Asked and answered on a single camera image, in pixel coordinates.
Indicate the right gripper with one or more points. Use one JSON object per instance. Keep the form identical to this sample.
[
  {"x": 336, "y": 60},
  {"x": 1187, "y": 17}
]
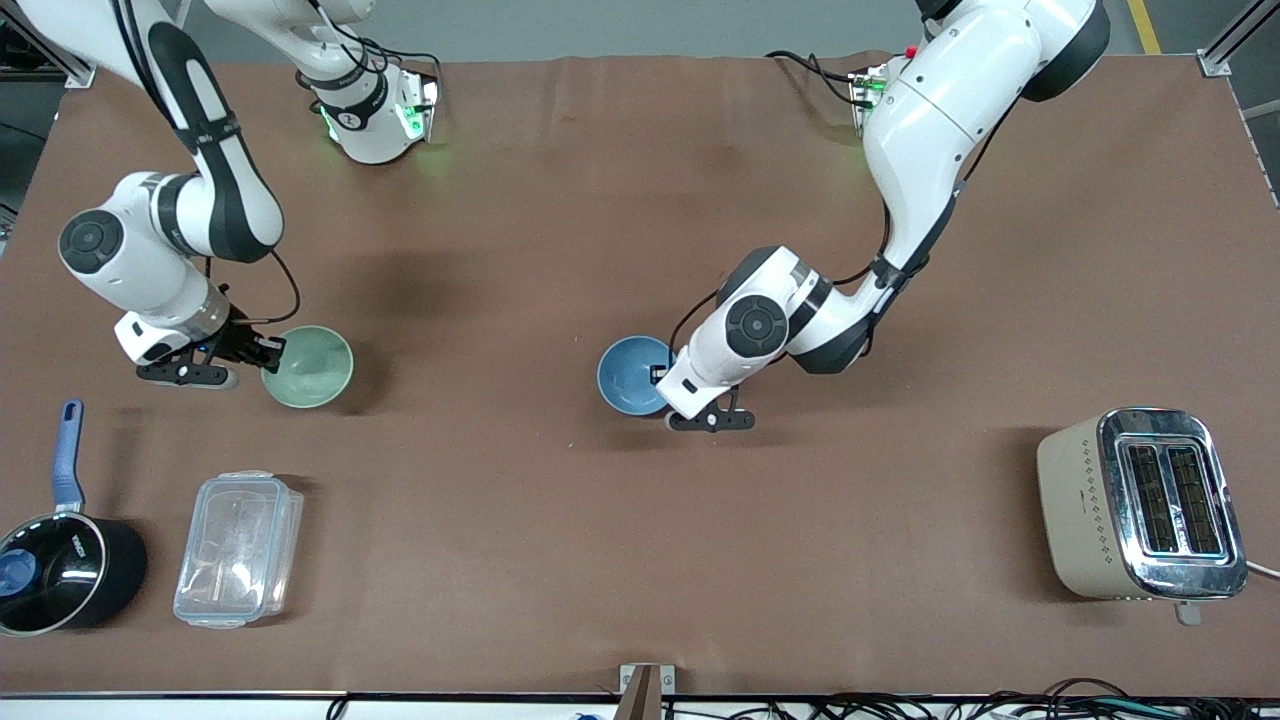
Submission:
[{"x": 237, "y": 340}]

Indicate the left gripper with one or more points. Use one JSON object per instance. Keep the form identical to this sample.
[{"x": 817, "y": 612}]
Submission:
[{"x": 653, "y": 374}]

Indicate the blue bowl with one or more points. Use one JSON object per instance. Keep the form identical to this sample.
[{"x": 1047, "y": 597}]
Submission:
[{"x": 630, "y": 375}]

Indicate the green bowl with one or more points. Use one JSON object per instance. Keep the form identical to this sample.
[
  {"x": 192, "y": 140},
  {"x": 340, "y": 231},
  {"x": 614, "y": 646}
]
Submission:
[{"x": 312, "y": 368}]

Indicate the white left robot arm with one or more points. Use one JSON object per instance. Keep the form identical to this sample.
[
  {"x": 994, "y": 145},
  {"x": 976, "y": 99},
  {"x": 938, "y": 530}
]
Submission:
[{"x": 930, "y": 130}]

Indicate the green-lit left arm base panel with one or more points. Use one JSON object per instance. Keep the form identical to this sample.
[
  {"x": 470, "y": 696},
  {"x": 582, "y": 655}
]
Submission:
[{"x": 868, "y": 92}]

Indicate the green-lit right arm base panel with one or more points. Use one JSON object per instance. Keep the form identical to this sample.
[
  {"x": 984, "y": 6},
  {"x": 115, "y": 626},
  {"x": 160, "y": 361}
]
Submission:
[{"x": 418, "y": 105}]

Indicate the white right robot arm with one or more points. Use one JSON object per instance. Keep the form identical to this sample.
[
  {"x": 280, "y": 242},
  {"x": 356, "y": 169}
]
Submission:
[{"x": 215, "y": 190}]

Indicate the clear plastic food container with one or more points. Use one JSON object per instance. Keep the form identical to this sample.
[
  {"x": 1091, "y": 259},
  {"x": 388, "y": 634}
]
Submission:
[{"x": 238, "y": 548}]

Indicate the glass lid with blue knob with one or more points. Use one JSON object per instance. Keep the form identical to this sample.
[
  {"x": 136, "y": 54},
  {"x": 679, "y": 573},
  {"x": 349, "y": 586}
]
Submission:
[{"x": 45, "y": 575}]

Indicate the beige and chrome toaster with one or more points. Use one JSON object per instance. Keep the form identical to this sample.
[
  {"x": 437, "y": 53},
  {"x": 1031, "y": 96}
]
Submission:
[{"x": 1085, "y": 510}]

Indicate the aluminium frame profile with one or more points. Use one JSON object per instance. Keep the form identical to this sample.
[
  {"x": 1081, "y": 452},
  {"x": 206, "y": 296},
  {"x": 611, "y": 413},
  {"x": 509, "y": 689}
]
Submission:
[
  {"x": 50, "y": 55},
  {"x": 1235, "y": 40}
]

